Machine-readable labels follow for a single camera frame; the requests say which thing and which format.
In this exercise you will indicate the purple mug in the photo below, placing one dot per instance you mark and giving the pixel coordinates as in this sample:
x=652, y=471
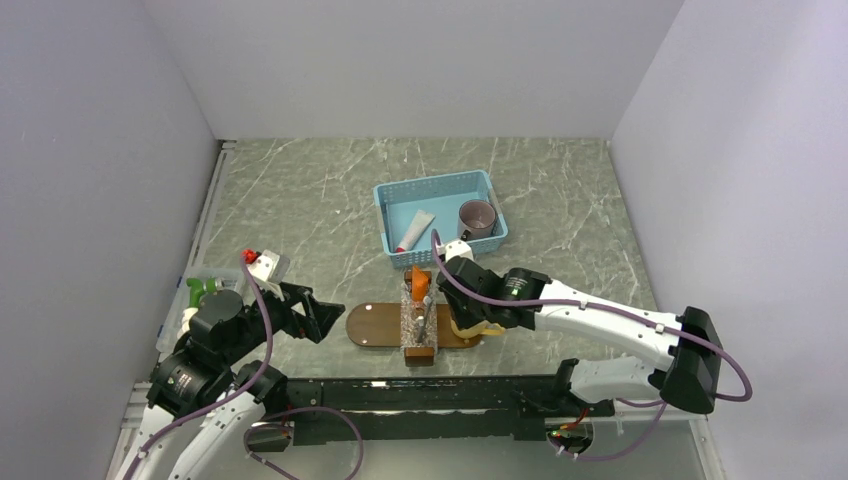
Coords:
x=476, y=220

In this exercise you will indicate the orange toothpaste tube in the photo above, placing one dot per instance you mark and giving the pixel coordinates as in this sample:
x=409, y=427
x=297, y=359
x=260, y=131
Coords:
x=418, y=282

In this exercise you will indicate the clear acrylic toothbrush holder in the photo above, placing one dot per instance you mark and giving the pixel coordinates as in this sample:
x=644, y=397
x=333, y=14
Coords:
x=418, y=355

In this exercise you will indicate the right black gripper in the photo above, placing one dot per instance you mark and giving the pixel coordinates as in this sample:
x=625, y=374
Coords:
x=460, y=318

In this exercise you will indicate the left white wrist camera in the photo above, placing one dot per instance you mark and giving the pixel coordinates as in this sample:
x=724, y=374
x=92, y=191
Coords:
x=267, y=269

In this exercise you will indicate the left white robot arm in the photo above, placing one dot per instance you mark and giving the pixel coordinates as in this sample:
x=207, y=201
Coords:
x=197, y=403

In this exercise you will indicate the green white object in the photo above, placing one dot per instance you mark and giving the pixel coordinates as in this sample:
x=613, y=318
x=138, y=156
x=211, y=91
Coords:
x=198, y=288

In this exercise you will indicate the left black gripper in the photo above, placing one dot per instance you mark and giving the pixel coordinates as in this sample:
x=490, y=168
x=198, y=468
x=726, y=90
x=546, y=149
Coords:
x=317, y=317

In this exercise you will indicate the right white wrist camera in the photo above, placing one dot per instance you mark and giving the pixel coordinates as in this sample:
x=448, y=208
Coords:
x=456, y=249

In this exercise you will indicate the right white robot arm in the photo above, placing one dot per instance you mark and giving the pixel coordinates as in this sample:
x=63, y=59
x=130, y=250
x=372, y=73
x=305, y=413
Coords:
x=670, y=357

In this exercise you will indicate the brown oval wooden tray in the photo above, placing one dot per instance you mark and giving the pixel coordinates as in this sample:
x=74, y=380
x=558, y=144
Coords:
x=378, y=325

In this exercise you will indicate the black base frame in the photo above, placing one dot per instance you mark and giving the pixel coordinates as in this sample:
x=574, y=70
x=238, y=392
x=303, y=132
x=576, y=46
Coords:
x=316, y=411

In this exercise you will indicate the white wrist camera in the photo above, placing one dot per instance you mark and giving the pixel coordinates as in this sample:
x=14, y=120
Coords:
x=267, y=269
x=456, y=249

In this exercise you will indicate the blue plastic basket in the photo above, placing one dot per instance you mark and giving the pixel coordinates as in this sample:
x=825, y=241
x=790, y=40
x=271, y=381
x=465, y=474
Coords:
x=442, y=196

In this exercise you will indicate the yellow mug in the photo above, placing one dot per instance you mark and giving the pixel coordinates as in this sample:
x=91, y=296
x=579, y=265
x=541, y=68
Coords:
x=484, y=328

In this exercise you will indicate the white red toothpaste tube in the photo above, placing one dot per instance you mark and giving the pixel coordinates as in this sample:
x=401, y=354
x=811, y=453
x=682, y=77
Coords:
x=417, y=227

